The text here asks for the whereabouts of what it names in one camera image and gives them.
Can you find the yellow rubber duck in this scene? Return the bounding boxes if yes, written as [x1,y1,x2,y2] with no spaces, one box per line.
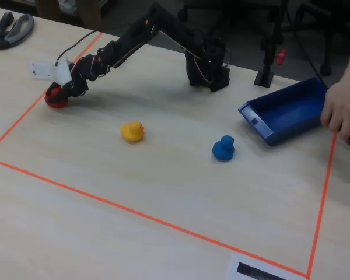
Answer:
[121,120,145,143]

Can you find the blue plastic box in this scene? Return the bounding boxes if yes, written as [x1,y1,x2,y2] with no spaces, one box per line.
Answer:
[237,76,330,146]

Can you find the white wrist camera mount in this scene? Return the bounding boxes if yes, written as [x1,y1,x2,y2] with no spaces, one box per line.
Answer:
[29,57,73,88]

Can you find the blue rubber duck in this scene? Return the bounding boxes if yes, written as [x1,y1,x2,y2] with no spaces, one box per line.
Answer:
[212,135,236,162]

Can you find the white paper label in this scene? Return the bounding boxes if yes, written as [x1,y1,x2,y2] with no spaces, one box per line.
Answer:
[226,253,307,280]

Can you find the black clamp stand red knob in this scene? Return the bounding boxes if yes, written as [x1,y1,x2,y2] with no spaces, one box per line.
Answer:
[253,0,287,88]

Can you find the orange tape line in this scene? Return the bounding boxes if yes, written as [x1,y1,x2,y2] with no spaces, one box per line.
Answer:
[0,31,104,155]
[306,132,338,278]
[0,156,309,278]

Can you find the red rubber duck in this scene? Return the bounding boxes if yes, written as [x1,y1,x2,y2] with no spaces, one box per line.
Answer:
[44,86,69,109]

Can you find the thin black cable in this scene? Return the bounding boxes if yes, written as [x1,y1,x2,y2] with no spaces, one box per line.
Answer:
[291,26,330,88]

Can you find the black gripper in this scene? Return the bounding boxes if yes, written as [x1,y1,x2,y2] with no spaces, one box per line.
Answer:
[45,58,90,104]

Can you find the grey black hand tool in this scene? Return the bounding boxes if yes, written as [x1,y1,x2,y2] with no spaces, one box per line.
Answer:
[0,12,35,50]

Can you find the black office chair base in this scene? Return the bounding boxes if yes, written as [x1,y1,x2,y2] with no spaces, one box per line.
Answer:
[288,0,350,77]

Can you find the black camera cable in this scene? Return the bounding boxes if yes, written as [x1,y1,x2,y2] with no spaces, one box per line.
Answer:
[54,30,96,64]

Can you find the person hand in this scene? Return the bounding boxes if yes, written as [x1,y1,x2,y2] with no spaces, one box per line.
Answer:
[320,76,350,144]

